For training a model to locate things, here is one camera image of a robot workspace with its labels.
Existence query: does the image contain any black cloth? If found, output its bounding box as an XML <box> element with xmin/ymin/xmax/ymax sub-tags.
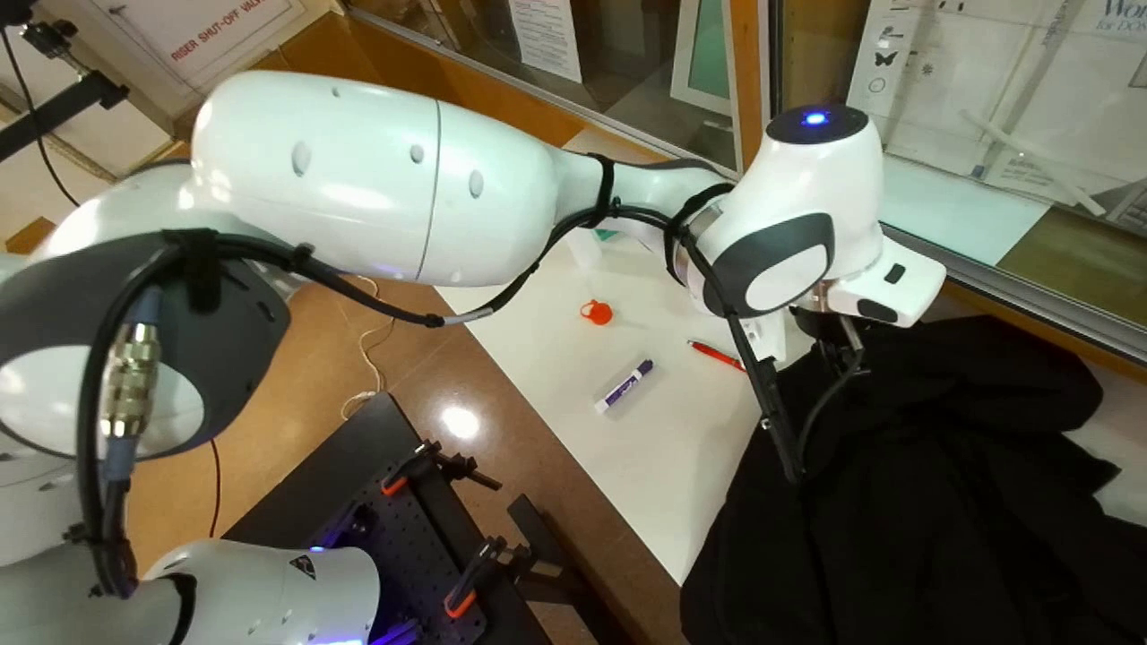
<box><xmin>682</xmin><ymin>318</ymin><xmax>1147</xmax><ymax>645</ymax></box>

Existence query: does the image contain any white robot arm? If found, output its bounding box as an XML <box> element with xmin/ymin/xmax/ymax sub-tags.
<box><xmin>0</xmin><ymin>72</ymin><xmax>947</xmax><ymax>645</ymax></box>

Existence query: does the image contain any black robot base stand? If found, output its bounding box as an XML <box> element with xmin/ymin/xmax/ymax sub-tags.
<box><xmin>228</xmin><ymin>396</ymin><xmax>629</xmax><ymax>645</ymax></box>

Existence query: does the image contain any orange bottle cap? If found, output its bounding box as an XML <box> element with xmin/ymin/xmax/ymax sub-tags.
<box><xmin>579</xmin><ymin>297</ymin><xmax>615</xmax><ymax>325</ymax></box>

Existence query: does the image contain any white marker blue label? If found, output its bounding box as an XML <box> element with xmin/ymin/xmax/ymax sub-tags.
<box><xmin>593</xmin><ymin>359</ymin><xmax>654</xmax><ymax>411</ymax></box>

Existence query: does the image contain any red pen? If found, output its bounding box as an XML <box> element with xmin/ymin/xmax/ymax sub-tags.
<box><xmin>689</xmin><ymin>340</ymin><xmax>746</xmax><ymax>372</ymax></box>

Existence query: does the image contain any white paper notice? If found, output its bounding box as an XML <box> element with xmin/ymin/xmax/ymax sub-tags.
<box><xmin>510</xmin><ymin>0</ymin><xmax>579</xmax><ymax>83</ymax></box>

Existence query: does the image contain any white framed green picture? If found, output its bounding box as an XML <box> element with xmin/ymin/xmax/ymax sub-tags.
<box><xmin>670</xmin><ymin>0</ymin><xmax>731</xmax><ymax>116</ymax></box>

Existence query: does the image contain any light blue paper sheet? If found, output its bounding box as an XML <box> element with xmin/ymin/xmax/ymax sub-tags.
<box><xmin>880</xmin><ymin>159</ymin><xmax>1051</xmax><ymax>267</ymax></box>

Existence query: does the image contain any white poster behind glass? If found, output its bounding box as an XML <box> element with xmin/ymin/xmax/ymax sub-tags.
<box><xmin>848</xmin><ymin>0</ymin><xmax>1147</xmax><ymax>231</ymax></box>

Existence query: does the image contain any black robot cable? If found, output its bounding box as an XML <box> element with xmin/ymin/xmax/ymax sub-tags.
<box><xmin>72</xmin><ymin>150</ymin><xmax>871</xmax><ymax>604</ymax></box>

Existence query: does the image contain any orange handled clamp upper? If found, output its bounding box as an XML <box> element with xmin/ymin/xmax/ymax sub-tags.
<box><xmin>376</xmin><ymin>440</ymin><xmax>497</xmax><ymax>498</ymax></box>

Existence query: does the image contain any orange handled clamp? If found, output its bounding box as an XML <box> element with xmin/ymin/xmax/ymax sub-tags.
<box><xmin>442</xmin><ymin>539</ymin><xmax>534</xmax><ymax>623</ymax></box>
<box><xmin>376</xmin><ymin>440</ymin><xmax>497</xmax><ymax>498</ymax></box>

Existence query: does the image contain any white coiled floor cable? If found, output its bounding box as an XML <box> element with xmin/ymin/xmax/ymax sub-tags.
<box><xmin>338</xmin><ymin>278</ymin><xmax>388</xmax><ymax>422</ymax></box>

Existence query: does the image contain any orange handled clamp lower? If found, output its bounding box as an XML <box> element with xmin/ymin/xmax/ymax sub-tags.
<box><xmin>442</xmin><ymin>539</ymin><xmax>534</xmax><ymax>623</ymax></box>

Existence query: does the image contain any thin black floor cable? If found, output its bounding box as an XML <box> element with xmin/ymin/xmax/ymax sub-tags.
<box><xmin>206</xmin><ymin>438</ymin><xmax>224</xmax><ymax>543</ymax></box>

